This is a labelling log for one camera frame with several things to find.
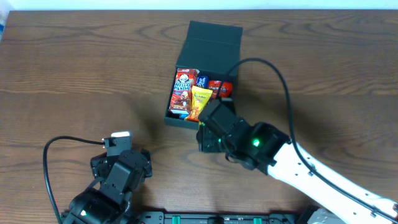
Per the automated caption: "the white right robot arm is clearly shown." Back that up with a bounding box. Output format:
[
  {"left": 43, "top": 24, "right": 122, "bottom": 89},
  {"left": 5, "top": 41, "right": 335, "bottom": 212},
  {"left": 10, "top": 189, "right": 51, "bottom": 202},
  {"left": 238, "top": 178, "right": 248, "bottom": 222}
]
[{"left": 198, "top": 100, "right": 397, "bottom": 223}]

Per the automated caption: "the yellow snack packet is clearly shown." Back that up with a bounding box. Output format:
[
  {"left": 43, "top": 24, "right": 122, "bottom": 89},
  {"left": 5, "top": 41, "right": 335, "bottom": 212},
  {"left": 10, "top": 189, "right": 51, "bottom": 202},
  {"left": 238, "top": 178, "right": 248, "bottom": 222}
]
[{"left": 185, "top": 86, "right": 213, "bottom": 122}]

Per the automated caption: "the blue Eclipse mints box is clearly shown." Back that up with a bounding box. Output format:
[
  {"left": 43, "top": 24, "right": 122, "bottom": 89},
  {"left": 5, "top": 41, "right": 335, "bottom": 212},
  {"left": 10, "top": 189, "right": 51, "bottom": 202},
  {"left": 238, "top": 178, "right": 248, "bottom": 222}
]
[{"left": 195, "top": 76, "right": 209, "bottom": 89}]

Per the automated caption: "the dark green open box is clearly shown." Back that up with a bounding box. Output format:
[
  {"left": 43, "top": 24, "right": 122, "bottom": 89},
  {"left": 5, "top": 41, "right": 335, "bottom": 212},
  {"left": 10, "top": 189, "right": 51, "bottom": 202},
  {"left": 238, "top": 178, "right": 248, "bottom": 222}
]
[{"left": 164, "top": 20, "right": 244, "bottom": 131}]

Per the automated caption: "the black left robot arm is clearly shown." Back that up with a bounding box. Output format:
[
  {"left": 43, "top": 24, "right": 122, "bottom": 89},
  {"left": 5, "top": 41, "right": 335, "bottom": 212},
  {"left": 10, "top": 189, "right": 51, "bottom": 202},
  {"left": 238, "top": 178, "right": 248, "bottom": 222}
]
[{"left": 61, "top": 149, "right": 152, "bottom": 224}]

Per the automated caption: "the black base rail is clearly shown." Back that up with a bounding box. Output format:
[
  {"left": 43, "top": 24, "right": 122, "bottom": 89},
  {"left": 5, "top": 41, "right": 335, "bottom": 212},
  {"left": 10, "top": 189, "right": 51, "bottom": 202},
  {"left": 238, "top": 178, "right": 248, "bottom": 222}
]
[{"left": 60, "top": 205, "right": 343, "bottom": 224}]

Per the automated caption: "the red cookie carton box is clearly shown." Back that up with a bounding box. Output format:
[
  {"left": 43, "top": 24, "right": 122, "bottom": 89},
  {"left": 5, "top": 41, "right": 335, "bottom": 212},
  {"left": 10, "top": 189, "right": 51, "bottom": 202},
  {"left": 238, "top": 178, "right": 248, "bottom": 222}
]
[{"left": 169, "top": 68, "right": 200, "bottom": 114}]

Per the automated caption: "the blue Oreo cookie pack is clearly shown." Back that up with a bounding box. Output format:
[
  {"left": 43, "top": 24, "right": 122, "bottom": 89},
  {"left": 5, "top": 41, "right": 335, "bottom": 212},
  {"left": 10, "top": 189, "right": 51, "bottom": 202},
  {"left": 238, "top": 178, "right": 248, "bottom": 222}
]
[{"left": 179, "top": 114, "right": 188, "bottom": 120}]

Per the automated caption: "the red Hacks candy bag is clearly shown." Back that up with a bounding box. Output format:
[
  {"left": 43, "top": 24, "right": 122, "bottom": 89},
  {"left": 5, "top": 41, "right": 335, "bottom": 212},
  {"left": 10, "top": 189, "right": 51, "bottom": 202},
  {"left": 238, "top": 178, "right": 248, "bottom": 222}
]
[{"left": 208, "top": 80, "right": 233, "bottom": 100}]

